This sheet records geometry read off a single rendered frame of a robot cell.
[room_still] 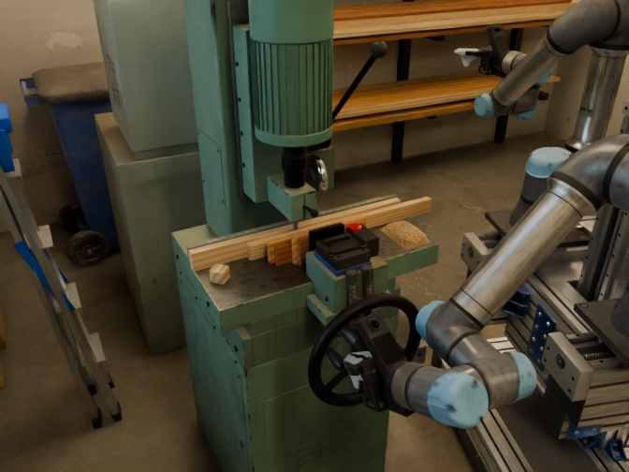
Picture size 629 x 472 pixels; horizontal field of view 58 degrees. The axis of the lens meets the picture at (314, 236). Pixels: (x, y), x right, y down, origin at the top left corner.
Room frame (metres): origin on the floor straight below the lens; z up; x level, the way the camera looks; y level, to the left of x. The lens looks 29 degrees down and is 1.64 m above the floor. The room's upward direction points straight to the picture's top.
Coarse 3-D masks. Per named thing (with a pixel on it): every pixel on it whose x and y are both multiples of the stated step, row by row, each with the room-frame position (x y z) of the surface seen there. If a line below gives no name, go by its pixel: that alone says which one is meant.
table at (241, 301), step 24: (384, 240) 1.28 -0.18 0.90; (432, 240) 1.28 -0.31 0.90; (240, 264) 1.16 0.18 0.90; (264, 264) 1.16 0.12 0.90; (288, 264) 1.16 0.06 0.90; (408, 264) 1.22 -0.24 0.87; (216, 288) 1.06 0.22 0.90; (240, 288) 1.06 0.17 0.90; (264, 288) 1.06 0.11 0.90; (288, 288) 1.06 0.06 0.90; (312, 288) 1.08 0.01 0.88; (216, 312) 0.99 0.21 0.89; (240, 312) 1.00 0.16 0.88; (264, 312) 1.03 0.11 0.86
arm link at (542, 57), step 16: (592, 0) 1.51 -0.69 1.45; (608, 0) 1.50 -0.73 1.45; (560, 16) 1.55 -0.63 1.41; (576, 16) 1.51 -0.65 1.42; (592, 16) 1.49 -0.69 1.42; (608, 16) 1.48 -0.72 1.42; (560, 32) 1.52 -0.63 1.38; (576, 32) 1.49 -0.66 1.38; (592, 32) 1.48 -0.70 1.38; (608, 32) 1.49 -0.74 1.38; (544, 48) 1.57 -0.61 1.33; (560, 48) 1.52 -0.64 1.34; (576, 48) 1.51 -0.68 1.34; (528, 64) 1.61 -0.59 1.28; (544, 64) 1.57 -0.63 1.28; (512, 80) 1.65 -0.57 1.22; (528, 80) 1.62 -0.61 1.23; (480, 96) 1.74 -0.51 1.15; (496, 96) 1.70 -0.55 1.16; (512, 96) 1.67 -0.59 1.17; (480, 112) 1.73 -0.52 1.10; (496, 112) 1.72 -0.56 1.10
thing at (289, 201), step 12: (276, 180) 1.28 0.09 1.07; (276, 192) 1.26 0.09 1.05; (288, 192) 1.21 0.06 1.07; (300, 192) 1.21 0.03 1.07; (312, 192) 1.22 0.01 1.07; (276, 204) 1.26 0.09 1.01; (288, 204) 1.20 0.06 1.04; (300, 204) 1.20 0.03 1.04; (312, 204) 1.22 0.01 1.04; (288, 216) 1.20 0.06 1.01; (300, 216) 1.20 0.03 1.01
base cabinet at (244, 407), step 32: (192, 288) 1.35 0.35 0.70; (192, 320) 1.38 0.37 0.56; (192, 352) 1.43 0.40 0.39; (224, 352) 1.12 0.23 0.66; (224, 384) 1.15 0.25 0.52; (256, 384) 1.01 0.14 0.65; (288, 384) 1.05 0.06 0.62; (352, 384) 1.14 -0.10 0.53; (224, 416) 1.18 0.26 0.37; (256, 416) 1.01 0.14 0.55; (288, 416) 1.05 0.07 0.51; (320, 416) 1.09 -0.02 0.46; (352, 416) 1.14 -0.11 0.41; (384, 416) 1.20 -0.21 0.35; (224, 448) 1.21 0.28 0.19; (256, 448) 1.01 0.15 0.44; (288, 448) 1.05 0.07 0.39; (320, 448) 1.09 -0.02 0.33; (352, 448) 1.15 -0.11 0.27; (384, 448) 1.21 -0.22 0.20
